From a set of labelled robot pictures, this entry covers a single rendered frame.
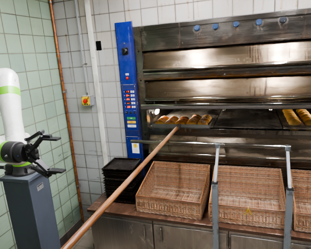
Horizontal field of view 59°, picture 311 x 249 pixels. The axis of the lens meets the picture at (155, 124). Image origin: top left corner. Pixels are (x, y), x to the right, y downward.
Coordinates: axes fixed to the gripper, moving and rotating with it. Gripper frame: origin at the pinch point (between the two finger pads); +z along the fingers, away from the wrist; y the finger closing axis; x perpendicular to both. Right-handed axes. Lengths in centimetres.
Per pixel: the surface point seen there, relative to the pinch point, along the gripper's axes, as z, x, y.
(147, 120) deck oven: -24, -155, 24
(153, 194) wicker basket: -16, -134, 90
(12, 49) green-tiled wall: -113, -95, -48
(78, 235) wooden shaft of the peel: 8.0, 5.6, 31.6
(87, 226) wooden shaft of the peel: 7.9, -0.7, 31.3
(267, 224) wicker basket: 82, -107, 88
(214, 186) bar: 47, -95, 56
